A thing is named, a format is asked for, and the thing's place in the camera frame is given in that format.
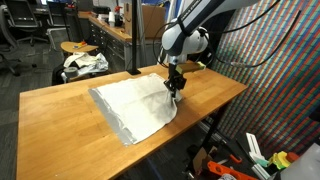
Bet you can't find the black curtain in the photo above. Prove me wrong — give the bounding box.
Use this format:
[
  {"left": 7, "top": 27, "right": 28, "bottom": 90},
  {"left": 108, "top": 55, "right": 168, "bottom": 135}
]
[{"left": 206, "top": 8, "right": 236, "bottom": 64}]

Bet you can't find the yellow green plastic part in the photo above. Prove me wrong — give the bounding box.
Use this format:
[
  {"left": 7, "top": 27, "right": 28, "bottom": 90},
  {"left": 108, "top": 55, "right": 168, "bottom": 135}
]
[{"left": 268, "top": 150, "right": 292, "bottom": 170}]

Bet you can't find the grey tape roll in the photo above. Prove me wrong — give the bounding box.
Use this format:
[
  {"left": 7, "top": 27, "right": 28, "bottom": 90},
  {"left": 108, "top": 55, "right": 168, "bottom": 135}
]
[{"left": 63, "top": 66, "right": 80, "bottom": 80}]

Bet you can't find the black orange bar clamp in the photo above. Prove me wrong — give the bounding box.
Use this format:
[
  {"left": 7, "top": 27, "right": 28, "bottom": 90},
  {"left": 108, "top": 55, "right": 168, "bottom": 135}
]
[{"left": 219, "top": 146, "right": 244, "bottom": 165}]

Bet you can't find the red round cap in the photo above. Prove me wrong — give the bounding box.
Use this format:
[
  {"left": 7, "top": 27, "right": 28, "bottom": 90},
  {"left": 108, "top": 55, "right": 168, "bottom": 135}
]
[{"left": 285, "top": 151, "right": 300, "bottom": 164}]

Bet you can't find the small yellow red object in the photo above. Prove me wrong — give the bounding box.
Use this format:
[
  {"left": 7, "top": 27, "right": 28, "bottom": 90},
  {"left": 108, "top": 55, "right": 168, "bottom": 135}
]
[{"left": 72, "top": 41, "right": 88, "bottom": 50}]

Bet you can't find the crumpled white sheet pile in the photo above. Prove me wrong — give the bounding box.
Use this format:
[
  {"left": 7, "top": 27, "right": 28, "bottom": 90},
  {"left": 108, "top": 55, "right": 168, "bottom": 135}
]
[{"left": 63, "top": 51, "right": 110, "bottom": 78}]

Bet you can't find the grey white container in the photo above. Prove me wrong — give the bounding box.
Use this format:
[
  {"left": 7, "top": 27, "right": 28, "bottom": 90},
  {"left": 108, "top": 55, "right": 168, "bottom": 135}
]
[{"left": 279, "top": 142, "right": 320, "bottom": 180}]

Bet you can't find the black mesh office chair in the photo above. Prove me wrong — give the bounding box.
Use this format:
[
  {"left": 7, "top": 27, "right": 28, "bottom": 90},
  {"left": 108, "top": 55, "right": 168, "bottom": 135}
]
[{"left": 4, "top": 0, "right": 49, "bottom": 47}]

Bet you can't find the white leaning pipe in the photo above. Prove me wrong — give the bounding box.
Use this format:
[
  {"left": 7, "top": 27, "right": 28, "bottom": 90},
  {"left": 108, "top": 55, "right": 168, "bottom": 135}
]
[{"left": 157, "top": 0, "right": 177, "bottom": 65}]

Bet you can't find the white plastic bracket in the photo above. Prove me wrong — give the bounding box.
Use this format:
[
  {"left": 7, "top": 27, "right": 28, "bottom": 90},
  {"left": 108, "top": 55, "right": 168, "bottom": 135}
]
[{"left": 245, "top": 132, "right": 272, "bottom": 180}]

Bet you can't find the red topped bottle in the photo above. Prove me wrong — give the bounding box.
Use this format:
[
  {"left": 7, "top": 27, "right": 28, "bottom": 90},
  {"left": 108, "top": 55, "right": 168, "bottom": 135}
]
[{"left": 113, "top": 4, "right": 124, "bottom": 27}]

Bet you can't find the white cup stack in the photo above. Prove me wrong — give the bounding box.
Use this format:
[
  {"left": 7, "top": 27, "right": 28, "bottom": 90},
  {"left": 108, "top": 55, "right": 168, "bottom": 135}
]
[{"left": 107, "top": 11, "right": 116, "bottom": 28}]

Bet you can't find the round wooden side table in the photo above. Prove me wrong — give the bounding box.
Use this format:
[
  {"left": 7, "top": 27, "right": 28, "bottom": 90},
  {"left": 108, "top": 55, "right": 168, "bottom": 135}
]
[{"left": 60, "top": 40, "right": 100, "bottom": 55}]

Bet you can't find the large cardboard box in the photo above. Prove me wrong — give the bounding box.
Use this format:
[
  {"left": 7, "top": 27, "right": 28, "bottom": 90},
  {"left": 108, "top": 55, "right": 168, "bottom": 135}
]
[{"left": 123, "top": 2, "right": 167, "bottom": 39}]

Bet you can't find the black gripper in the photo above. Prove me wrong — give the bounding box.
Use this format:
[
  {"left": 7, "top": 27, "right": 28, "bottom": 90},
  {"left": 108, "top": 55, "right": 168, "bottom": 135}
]
[{"left": 163, "top": 63, "right": 187, "bottom": 100}]

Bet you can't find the black table frame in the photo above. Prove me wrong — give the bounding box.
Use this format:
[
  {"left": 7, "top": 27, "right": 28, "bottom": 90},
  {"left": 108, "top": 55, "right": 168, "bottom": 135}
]
[{"left": 199, "top": 103, "right": 232, "bottom": 158}]

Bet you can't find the black camera stand pole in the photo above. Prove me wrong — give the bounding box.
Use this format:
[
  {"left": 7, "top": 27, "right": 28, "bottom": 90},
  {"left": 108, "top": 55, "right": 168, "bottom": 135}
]
[{"left": 127, "top": 0, "right": 142, "bottom": 76}]

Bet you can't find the white woven cloth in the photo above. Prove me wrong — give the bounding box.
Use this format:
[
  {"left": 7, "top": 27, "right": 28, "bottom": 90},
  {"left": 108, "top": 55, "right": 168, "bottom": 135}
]
[{"left": 89, "top": 73, "right": 184, "bottom": 145}]

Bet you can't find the black flat box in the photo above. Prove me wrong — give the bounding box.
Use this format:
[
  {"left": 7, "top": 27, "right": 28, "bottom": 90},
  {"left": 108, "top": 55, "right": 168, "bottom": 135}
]
[{"left": 92, "top": 5, "right": 112, "bottom": 16}]

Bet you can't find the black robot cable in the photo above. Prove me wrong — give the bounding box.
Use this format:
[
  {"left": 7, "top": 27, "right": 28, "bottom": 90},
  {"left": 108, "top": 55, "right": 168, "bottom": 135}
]
[{"left": 151, "top": 0, "right": 303, "bottom": 69}]

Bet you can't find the dark office chair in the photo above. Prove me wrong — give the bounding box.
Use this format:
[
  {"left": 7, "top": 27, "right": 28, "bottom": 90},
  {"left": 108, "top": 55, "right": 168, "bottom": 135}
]
[{"left": 0, "top": 4, "right": 22, "bottom": 77}]

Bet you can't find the grey workbench wooden top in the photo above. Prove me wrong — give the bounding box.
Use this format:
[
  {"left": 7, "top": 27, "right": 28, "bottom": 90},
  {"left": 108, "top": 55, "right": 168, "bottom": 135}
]
[{"left": 77, "top": 11, "right": 164, "bottom": 74}]

